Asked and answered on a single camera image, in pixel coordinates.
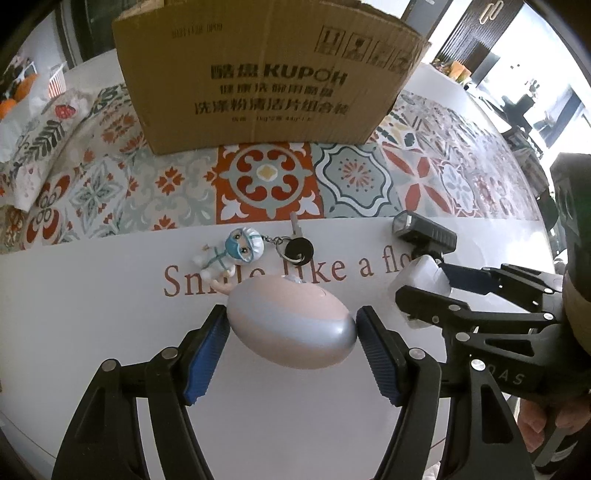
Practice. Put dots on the floral cloth pouch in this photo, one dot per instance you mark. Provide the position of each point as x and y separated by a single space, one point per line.
41 138

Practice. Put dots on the black charger plug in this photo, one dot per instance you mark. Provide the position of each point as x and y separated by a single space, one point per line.
425 237

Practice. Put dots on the orange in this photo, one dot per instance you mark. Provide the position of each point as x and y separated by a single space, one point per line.
5 109
25 86

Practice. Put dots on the patterned table runner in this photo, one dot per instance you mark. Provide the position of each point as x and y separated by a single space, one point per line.
268 184

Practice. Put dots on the dark slatted wall panel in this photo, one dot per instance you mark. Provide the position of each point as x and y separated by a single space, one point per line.
466 32

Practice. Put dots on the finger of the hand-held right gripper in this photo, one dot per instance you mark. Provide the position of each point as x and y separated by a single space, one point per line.
443 309
466 275

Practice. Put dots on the white charger plug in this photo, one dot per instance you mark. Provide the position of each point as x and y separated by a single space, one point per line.
422 277

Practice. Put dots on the pink oval device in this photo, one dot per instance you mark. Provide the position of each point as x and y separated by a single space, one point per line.
286 323

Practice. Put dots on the brown cardboard box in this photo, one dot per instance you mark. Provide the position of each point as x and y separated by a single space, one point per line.
277 69

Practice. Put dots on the person's right hand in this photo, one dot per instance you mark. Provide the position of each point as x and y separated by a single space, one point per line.
568 420

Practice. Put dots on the black-headed key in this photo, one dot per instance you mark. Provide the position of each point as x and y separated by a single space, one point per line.
299 250

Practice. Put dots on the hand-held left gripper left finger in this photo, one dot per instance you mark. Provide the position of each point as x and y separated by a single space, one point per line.
205 355

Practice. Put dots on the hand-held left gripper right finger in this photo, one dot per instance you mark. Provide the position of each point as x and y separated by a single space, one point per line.
376 355

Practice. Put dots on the gold wall ornament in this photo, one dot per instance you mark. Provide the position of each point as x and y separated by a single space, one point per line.
490 11

